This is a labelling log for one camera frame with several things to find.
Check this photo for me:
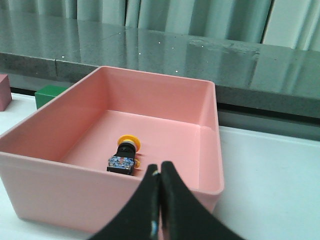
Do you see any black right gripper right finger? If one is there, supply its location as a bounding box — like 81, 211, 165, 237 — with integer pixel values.
160, 161, 242, 240

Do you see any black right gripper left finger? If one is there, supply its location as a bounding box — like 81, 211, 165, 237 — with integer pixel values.
90, 164, 160, 240

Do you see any yellow push button switch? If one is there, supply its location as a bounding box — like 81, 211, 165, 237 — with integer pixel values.
106, 134, 141, 176

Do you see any pink plastic bin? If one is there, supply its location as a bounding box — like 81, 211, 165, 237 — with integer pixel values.
0, 66, 224, 233

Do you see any green cube near bin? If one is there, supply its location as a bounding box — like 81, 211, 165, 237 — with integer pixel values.
34, 85, 68, 109

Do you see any pink wooden cube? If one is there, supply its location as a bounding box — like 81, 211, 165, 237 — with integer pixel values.
0, 74, 12, 112

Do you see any grey stone ledge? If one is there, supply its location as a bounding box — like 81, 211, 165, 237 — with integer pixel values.
0, 10, 320, 118

